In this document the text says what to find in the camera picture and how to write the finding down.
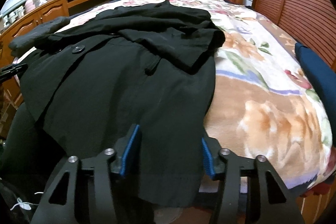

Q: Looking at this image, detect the wooden louvered wardrobe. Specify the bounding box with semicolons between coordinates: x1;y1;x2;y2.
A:
252;0;335;69

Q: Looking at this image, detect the floral bed blanket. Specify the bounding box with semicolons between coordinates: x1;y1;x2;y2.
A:
22;0;335;194

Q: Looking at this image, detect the black trench coat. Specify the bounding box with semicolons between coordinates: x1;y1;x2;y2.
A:
1;1;225;207

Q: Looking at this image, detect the folded navy blue garment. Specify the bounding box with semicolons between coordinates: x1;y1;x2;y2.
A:
294;42;336;146

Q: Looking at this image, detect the wooden desk with cabinets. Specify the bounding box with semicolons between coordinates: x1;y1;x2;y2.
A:
0;0;116;109

